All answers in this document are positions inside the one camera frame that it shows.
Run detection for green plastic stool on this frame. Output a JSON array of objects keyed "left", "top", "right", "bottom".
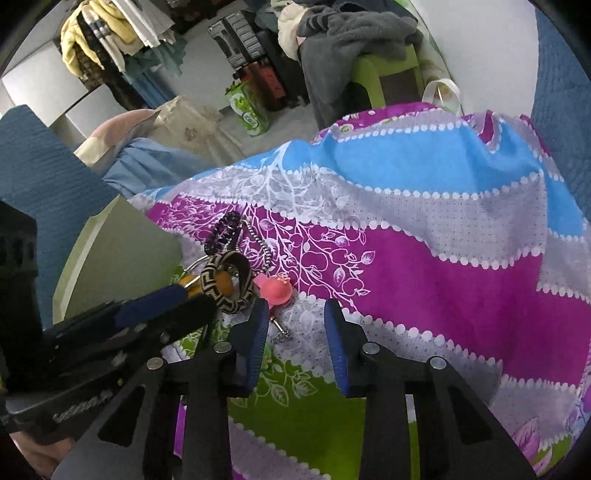
[{"left": 344, "top": 45, "right": 425, "bottom": 112}]

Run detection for grey clothes pile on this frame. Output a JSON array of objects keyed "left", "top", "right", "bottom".
[{"left": 297, "top": 1, "right": 423, "bottom": 130}]

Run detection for pink hat hair clip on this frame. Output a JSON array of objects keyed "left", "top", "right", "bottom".
[{"left": 253, "top": 273, "right": 294, "bottom": 308}]

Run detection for green shopping bag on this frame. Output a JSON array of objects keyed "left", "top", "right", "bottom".
[{"left": 225, "top": 81, "right": 270, "bottom": 137}]

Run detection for pink pillow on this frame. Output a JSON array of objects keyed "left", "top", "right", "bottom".
[{"left": 74, "top": 109, "right": 158, "bottom": 174}]

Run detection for grey hard suitcase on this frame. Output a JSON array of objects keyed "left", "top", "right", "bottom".
[{"left": 208, "top": 10, "right": 266, "bottom": 70}]

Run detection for orange gourd pendant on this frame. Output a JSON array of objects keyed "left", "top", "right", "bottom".
[{"left": 178, "top": 270, "right": 235, "bottom": 297}]

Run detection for silver bangle ring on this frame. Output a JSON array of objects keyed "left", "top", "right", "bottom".
[{"left": 181, "top": 253, "right": 213, "bottom": 278}]

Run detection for person's left hand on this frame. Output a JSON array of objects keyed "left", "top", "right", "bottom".
[{"left": 10, "top": 432, "right": 75, "bottom": 479}]

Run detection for colourful floral bed sheet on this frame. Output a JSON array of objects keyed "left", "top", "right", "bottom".
[{"left": 131, "top": 105, "right": 590, "bottom": 479}]

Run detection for black and cream patterned bangle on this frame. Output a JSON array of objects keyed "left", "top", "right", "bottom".
[{"left": 199, "top": 251, "right": 254, "bottom": 314}]

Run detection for pale green jewelry box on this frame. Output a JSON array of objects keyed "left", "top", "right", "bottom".
[{"left": 52, "top": 196, "right": 182, "bottom": 325}]

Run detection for dark purple beaded bracelet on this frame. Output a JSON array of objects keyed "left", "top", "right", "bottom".
[{"left": 203, "top": 210, "right": 243, "bottom": 257}]

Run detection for white wardrobe cabinet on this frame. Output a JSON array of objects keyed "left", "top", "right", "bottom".
[{"left": 2, "top": 42, "right": 125, "bottom": 147}]

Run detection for blue quilted cushion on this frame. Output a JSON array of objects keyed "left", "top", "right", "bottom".
[
  {"left": 0, "top": 106, "right": 118, "bottom": 327},
  {"left": 532, "top": 10, "right": 590, "bottom": 217}
]

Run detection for hanging clothes on rack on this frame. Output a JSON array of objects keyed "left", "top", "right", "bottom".
[{"left": 54, "top": 1, "right": 186, "bottom": 110}]

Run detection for blue quilted cushion right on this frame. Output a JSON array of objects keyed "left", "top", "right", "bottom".
[{"left": 532, "top": 10, "right": 590, "bottom": 217}]

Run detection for white bag handle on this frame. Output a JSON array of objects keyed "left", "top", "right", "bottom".
[{"left": 422, "top": 78, "right": 463, "bottom": 116}]

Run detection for silver ball chain necklace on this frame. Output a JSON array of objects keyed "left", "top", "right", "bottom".
[{"left": 232, "top": 218, "right": 275, "bottom": 278}]

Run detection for blue quilted cushion left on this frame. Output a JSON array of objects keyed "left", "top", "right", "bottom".
[{"left": 0, "top": 106, "right": 118, "bottom": 327}]

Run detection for cream fluffy garment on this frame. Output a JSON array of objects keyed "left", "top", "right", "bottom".
[{"left": 277, "top": 2, "right": 308, "bottom": 61}]

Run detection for red striped suitcase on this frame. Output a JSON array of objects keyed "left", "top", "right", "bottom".
[{"left": 236, "top": 62, "right": 287, "bottom": 112}]

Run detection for beige lace cloth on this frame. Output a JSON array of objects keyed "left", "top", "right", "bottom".
[{"left": 147, "top": 96, "right": 245, "bottom": 167}]

